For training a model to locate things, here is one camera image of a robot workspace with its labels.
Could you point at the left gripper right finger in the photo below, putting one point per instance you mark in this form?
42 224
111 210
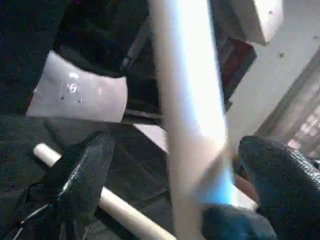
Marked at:
290 190

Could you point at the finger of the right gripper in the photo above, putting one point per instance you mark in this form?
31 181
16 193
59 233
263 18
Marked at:
235 225

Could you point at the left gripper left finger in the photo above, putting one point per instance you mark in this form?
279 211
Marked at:
65 195

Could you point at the white plastic table leg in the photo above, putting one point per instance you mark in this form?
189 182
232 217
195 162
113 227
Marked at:
192 100
125 212

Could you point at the vertical window blinds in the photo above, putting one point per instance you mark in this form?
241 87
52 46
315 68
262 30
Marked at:
300 115

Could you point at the white flat board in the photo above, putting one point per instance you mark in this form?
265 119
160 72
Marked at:
152 135

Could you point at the white boxy wall fixture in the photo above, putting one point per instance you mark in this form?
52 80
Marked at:
257 20

